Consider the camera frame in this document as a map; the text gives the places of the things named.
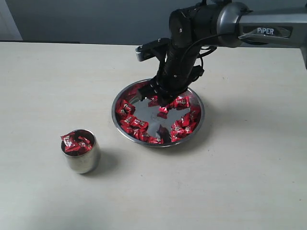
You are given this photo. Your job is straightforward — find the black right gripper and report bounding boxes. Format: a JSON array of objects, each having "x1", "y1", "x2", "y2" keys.
[{"x1": 136, "y1": 40, "x2": 201, "y2": 107}]

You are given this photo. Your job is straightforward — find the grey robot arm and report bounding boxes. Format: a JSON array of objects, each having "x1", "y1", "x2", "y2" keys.
[{"x1": 136, "y1": 0, "x2": 307, "y2": 106}]

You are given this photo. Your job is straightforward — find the metal bowl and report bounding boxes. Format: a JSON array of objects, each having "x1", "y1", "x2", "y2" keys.
[{"x1": 111, "y1": 79, "x2": 205, "y2": 148}]

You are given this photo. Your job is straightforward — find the steel cup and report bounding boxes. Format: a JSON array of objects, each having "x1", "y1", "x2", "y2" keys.
[{"x1": 61, "y1": 130, "x2": 101, "y2": 174}]

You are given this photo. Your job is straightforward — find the red candies in cup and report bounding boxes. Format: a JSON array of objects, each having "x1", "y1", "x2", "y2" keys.
[{"x1": 60, "y1": 129, "x2": 95, "y2": 157}]

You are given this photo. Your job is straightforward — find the red wrapped candy pile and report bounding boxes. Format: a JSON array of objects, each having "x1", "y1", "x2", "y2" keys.
[{"x1": 116, "y1": 82, "x2": 201, "y2": 144}]

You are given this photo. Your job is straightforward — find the black camera cable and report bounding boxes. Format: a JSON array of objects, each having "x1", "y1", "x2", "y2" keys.
[{"x1": 179, "y1": 32, "x2": 231, "y2": 72}]

